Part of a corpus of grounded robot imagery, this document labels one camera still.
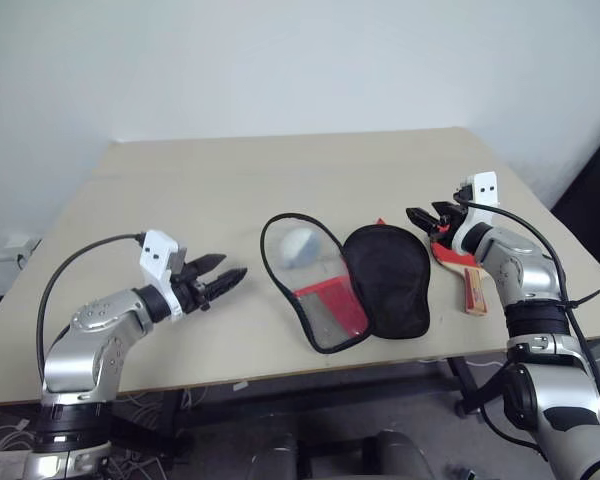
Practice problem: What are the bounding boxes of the white wall socket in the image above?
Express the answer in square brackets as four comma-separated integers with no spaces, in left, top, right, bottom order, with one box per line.
[4,232,42,266]

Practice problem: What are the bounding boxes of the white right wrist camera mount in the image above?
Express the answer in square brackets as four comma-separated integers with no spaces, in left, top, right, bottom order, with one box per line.
[448,171,499,254]

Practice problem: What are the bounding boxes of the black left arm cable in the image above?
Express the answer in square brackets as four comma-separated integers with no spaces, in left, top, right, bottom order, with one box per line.
[37,232,147,384]

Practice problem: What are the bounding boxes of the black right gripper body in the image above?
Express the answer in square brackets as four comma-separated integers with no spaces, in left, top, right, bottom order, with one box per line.
[429,207,466,244]

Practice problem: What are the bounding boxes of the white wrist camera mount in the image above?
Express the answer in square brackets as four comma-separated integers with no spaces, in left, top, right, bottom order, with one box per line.
[138,229,189,322]
[448,171,499,254]

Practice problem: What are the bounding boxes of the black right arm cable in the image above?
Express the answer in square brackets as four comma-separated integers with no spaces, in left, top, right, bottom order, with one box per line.
[454,188,600,416]

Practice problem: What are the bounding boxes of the red table tennis paddle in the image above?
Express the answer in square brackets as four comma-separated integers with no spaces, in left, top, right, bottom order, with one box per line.
[373,216,489,317]

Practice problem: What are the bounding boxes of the black cable tie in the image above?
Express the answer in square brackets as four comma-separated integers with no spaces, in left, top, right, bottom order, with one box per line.
[554,288,600,314]

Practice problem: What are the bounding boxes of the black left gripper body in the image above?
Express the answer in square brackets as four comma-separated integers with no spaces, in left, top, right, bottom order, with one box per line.
[172,258,215,315]

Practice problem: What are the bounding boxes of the dark grey rounded shape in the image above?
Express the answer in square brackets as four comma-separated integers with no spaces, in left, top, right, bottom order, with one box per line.
[252,412,301,480]
[362,429,434,480]

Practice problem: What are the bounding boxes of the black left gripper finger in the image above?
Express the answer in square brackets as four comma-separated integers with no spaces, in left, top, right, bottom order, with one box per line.
[205,268,249,302]
[193,253,228,277]

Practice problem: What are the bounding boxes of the black red paddle case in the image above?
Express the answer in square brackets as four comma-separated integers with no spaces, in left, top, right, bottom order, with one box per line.
[259,212,432,355]

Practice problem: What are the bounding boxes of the black object with orange mark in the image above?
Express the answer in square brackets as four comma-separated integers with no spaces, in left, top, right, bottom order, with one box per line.
[549,107,600,296]

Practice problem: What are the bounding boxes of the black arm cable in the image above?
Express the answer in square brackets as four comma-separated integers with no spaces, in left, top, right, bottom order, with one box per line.
[37,232,147,384]
[454,188,600,416]

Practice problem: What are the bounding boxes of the pale blue white ball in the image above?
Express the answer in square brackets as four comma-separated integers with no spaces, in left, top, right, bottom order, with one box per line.
[278,227,325,270]

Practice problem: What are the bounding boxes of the black table leg frame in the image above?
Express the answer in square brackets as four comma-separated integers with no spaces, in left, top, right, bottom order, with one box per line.
[107,387,194,459]
[444,355,514,419]

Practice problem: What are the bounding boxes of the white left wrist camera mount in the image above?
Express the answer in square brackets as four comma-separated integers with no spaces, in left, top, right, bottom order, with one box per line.
[138,229,189,322]

